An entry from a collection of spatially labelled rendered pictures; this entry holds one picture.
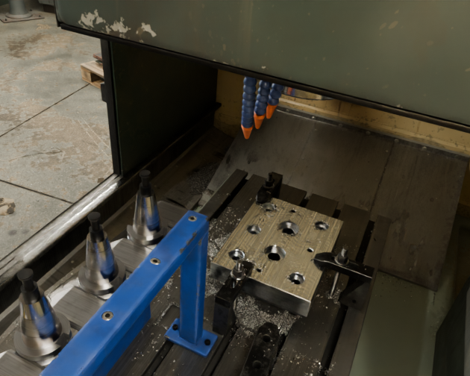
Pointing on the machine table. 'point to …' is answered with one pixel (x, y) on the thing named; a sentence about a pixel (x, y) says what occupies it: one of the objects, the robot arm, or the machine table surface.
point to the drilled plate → (223, 268)
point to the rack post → (192, 304)
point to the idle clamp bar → (265, 363)
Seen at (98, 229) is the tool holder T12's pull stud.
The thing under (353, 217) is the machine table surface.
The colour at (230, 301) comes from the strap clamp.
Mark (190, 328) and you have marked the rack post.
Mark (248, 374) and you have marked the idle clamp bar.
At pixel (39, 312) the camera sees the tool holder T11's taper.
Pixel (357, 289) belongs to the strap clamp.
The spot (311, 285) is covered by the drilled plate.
